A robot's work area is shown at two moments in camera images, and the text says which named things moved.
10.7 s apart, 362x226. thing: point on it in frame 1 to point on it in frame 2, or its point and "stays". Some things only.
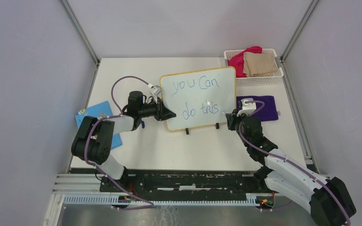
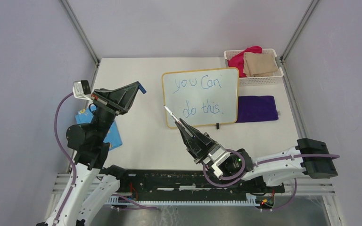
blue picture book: [101, 110] stays
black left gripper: [162, 113] to [124, 96]
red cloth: [237, 61] stays
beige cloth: [259, 65] stays
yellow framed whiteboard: [199, 98] stays
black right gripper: [232, 117] to [201, 144]
